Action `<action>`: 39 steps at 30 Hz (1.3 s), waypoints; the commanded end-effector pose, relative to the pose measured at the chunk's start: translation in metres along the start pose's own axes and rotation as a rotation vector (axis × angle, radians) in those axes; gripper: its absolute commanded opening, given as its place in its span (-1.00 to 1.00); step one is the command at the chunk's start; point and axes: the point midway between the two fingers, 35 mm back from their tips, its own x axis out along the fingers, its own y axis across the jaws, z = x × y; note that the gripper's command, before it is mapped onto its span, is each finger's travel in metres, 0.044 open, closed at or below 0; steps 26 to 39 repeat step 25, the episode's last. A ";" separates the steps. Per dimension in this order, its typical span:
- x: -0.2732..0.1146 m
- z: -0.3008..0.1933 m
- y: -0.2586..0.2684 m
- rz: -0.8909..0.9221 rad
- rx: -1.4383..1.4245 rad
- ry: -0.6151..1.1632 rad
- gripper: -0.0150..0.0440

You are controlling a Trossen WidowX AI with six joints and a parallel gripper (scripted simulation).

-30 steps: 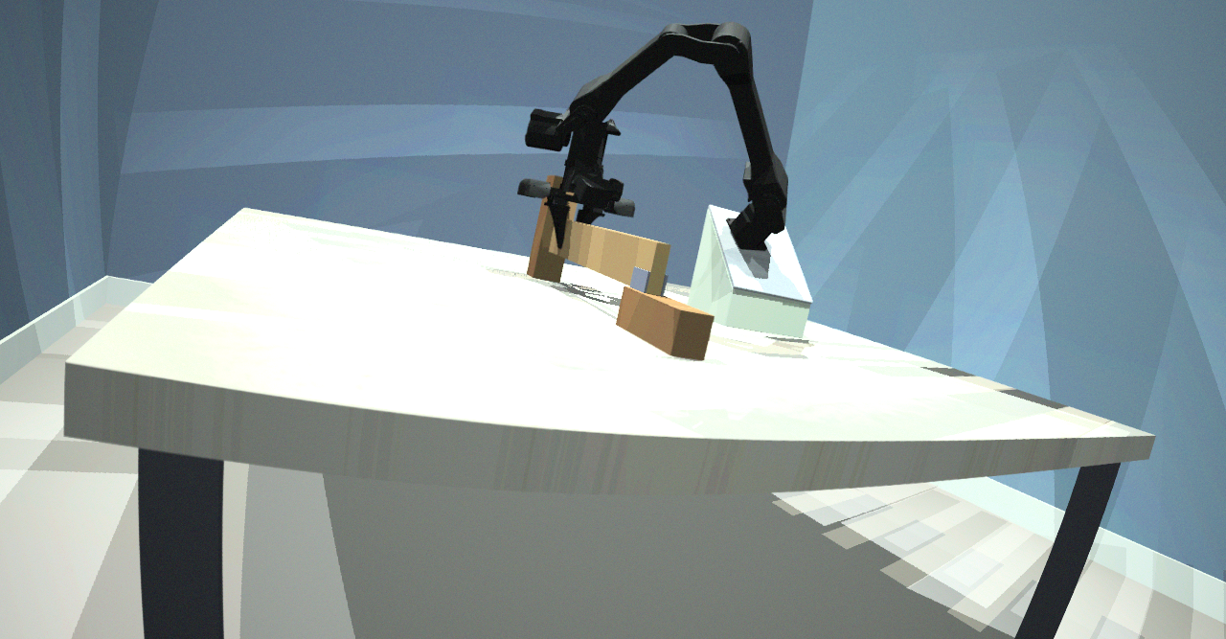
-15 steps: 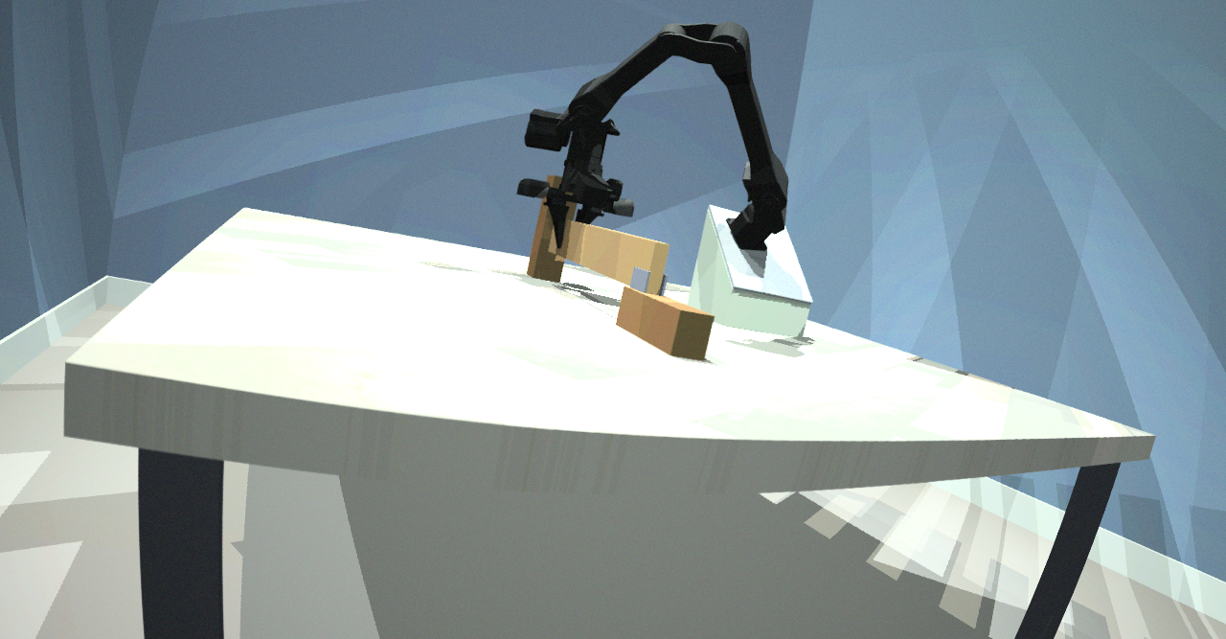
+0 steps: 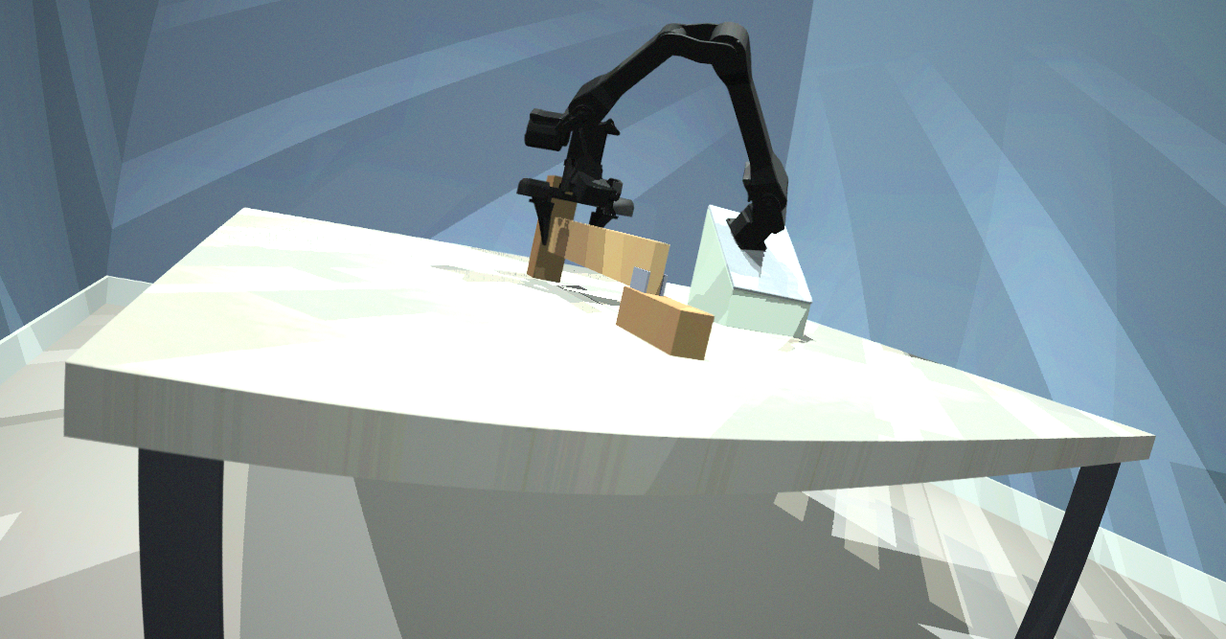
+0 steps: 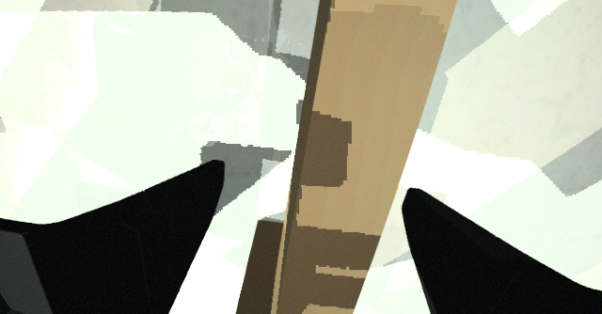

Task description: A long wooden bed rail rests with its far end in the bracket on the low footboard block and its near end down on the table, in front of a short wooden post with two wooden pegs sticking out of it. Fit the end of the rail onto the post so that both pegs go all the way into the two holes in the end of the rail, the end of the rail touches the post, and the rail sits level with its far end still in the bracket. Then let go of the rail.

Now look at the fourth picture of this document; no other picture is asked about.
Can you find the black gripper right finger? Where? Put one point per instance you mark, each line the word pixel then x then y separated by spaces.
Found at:
pixel 466 269

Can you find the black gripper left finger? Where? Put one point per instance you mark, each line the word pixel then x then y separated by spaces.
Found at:
pixel 126 257

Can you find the brown wooden rail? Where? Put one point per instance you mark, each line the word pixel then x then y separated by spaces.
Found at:
pixel 371 68

